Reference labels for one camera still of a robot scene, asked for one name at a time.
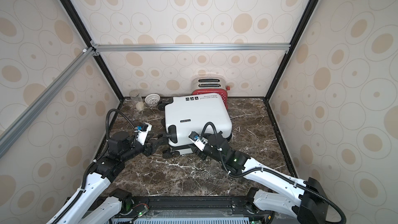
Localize black left corner post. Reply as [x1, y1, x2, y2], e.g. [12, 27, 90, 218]
[59, 0, 124, 102]

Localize white perforated strainer bowl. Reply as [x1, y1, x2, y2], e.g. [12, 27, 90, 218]
[145, 93, 161, 106]

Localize black corner frame post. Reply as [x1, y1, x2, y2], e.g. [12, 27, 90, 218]
[264, 0, 319, 103]

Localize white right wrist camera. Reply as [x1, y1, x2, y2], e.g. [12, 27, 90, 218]
[189, 131, 208, 151]

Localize aluminium rail back wall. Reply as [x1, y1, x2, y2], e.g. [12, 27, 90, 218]
[94, 43, 290, 52]

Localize aluminium rail left wall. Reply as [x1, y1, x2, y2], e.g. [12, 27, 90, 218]
[1, 47, 94, 157]

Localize clear glass jar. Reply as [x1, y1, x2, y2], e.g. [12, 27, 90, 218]
[129, 89, 146, 111]

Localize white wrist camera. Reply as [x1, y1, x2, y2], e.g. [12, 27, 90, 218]
[135, 122, 152, 146]
[189, 131, 208, 151]

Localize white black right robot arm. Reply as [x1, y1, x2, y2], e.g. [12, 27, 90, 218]
[189, 122, 347, 224]

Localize red polka dot toaster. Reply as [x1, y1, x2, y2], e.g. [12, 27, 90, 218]
[191, 77, 230, 109]

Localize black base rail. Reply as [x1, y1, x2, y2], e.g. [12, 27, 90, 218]
[100, 196, 275, 224]

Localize white hard shell suitcase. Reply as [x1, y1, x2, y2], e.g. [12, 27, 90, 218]
[158, 93, 232, 159]

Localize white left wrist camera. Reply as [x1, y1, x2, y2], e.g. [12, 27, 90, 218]
[135, 122, 152, 146]

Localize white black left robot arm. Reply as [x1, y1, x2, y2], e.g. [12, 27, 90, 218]
[48, 108, 167, 224]

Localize aluminium rail wall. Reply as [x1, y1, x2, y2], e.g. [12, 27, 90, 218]
[1, 47, 94, 157]
[94, 43, 290, 52]

